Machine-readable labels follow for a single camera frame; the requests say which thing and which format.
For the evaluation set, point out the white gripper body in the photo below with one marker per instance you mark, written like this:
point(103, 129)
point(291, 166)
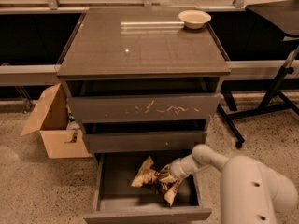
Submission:
point(176, 170)

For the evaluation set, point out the brown chip bag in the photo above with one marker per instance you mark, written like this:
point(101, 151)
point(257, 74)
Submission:
point(160, 182)

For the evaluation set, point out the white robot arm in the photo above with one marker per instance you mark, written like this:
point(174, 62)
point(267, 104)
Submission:
point(251, 193)

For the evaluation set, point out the grey middle drawer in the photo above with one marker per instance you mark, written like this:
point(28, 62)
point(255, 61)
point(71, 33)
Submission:
point(144, 136)

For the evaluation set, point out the grey drawer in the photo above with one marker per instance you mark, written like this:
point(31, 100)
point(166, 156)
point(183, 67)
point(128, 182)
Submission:
point(117, 202)
point(128, 100)
point(144, 136)

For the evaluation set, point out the grey bottom drawer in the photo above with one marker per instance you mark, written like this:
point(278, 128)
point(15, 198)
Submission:
point(117, 202)

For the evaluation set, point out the grey drawer cabinet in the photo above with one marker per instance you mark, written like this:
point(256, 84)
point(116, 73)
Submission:
point(141, 43)

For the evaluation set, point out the grey top drawer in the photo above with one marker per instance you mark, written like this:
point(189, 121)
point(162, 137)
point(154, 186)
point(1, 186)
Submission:
point(128, 100)

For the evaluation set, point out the bottle in cardboard box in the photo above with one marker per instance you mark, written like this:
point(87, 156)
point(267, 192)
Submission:
point(71, 117)

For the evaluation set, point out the open cardboard box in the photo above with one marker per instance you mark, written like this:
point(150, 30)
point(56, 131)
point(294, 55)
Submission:
point(49, 117)

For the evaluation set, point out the white bowl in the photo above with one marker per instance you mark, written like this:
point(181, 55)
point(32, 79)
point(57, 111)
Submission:
point(194, 19)

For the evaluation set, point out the black rolling stand table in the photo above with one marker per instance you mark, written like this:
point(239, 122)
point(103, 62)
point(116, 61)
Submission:
point(284, 16)

